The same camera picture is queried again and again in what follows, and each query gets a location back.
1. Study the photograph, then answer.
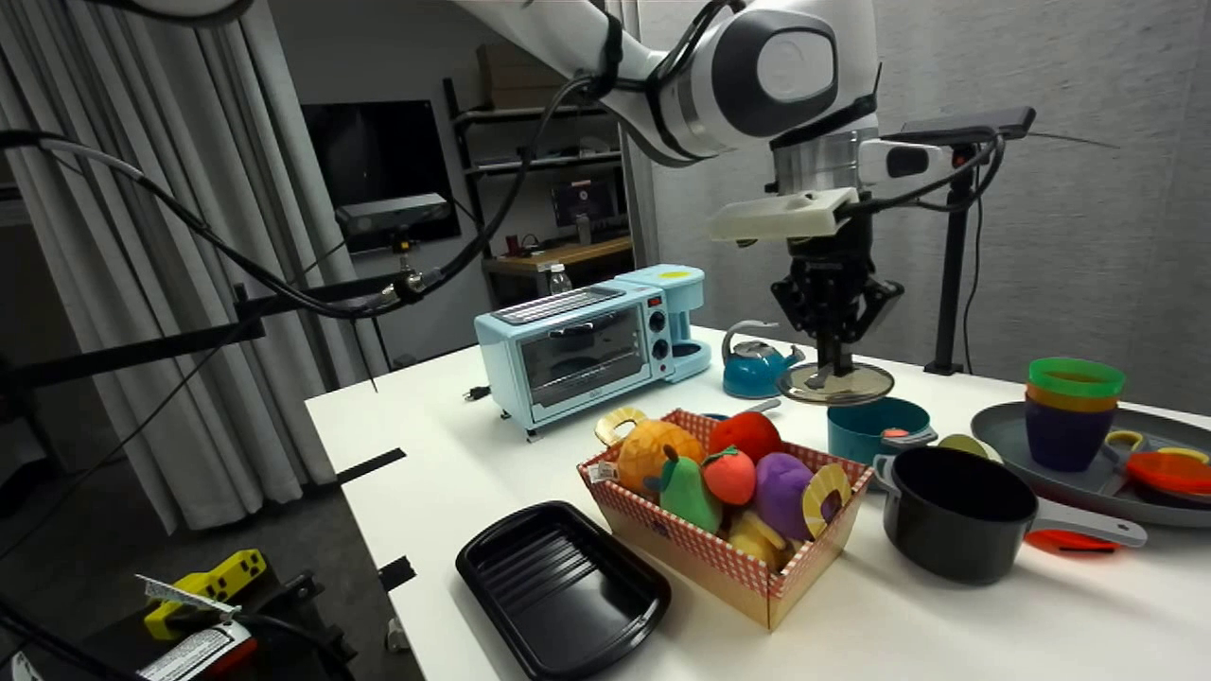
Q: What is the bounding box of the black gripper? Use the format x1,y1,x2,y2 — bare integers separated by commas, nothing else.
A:
767,230,907,377

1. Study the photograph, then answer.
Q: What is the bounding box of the glass lid silver handle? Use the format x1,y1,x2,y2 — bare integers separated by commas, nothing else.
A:
775,360,899,408

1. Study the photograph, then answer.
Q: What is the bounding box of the teal toy pot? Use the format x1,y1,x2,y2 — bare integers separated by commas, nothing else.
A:
823,390,941,464

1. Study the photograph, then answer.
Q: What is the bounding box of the blue toy kettle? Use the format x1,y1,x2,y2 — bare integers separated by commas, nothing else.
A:
717,317,808,400

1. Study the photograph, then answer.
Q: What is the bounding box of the red toy apple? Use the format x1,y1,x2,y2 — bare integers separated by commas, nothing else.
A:
703,408,787,470

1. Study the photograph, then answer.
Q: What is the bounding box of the purple toy eggplant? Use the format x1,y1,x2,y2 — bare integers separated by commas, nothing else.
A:
748,450,818,543

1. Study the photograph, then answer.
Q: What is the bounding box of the toy fruit half slice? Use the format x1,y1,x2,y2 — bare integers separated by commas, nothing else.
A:
799,460,860,542

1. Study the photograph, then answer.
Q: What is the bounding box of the toy corn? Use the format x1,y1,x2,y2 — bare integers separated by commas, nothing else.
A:
938,432,1007,464

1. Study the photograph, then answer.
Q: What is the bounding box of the small red toy tomato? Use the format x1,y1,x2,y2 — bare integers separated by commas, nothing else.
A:
701,447,759,509

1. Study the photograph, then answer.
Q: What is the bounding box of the grey round plate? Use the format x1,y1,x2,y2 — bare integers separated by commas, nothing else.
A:
970,398,1211,532

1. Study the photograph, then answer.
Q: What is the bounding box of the large orange toy fruit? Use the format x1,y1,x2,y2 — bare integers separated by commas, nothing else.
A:
614,416,712,500

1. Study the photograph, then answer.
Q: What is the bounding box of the green toy pear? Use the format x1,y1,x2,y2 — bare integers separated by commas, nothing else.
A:
653,450,727,538

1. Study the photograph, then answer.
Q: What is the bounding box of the yellow toy banana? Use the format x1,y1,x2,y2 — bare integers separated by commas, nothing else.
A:
724,506,791,571

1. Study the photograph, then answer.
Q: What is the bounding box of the green plastic cup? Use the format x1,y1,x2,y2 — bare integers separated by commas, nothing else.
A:
1023,356,1126,403

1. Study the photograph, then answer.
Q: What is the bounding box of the light blue toy oven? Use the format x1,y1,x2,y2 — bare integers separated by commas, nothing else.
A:
469,261,716,438

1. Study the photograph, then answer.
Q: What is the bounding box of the orange plastic cup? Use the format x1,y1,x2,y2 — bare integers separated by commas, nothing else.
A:
1025,387,1122,421

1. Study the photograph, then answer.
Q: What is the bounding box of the purple plastic cup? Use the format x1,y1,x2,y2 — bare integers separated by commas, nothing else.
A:
1023,400,1118,477

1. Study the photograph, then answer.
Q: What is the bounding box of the red checkered cardboard box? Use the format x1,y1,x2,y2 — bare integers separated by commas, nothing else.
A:
574,403,876,634

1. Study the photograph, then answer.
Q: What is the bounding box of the black shelf unit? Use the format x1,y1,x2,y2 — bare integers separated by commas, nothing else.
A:
440,70,639,307

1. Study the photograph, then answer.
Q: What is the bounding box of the grey backdrop curtain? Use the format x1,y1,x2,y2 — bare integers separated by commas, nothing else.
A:
628,0,1211,411

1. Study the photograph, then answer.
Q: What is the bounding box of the red spatula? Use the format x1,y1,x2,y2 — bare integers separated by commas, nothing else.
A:
1023,524,1122,559

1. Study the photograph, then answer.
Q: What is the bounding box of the orange toy dish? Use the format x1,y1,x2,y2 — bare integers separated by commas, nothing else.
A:
1118,447,1211,506

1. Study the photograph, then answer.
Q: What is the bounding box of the black baking tray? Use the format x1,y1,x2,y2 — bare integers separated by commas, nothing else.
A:
450,500,673,681

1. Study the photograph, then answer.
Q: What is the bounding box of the black tape strip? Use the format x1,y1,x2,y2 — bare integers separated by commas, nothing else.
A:
300,443,407,500
378,551,420,593

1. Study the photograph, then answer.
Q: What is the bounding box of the black monitor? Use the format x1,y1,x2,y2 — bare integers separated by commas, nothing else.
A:
300,99,465,254

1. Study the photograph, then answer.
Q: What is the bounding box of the yellow black tool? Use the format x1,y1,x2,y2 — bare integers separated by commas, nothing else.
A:
141,543,271,645

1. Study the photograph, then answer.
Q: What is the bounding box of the white pleated curtain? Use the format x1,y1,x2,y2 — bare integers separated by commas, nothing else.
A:
0,0,394,532

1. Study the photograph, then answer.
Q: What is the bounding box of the black metal boom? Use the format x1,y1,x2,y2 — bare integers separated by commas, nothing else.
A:
0,266,426,393

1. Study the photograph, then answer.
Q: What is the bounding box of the black camera stand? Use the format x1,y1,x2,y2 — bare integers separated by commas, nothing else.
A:
924,142,996,377

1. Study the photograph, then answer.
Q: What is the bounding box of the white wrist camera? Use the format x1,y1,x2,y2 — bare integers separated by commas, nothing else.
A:
707,182,862,248

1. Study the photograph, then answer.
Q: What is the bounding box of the black pot grey handle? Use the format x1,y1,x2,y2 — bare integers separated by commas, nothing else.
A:
866,443,1150,586

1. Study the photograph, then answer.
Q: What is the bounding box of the black camera bar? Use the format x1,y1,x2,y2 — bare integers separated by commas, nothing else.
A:
881,107,1042,152

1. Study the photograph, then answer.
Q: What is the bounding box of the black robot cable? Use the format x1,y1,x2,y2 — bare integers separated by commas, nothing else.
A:
0,70,610,321

